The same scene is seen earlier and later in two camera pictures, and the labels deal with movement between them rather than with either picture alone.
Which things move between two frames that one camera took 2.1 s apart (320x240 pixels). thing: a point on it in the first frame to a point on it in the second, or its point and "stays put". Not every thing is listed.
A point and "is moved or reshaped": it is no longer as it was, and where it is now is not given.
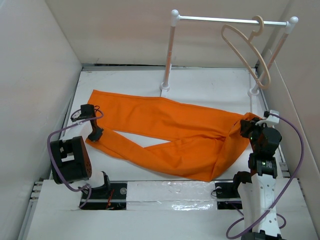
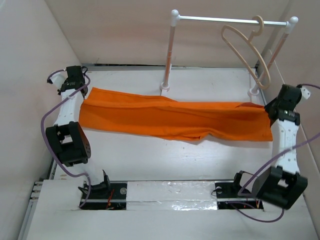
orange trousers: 203,144 is moved or reshaped
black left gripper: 96,137 to 65,82
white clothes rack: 290,24 stays put
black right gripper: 246,125 to 268,107
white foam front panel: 160,210 stays put
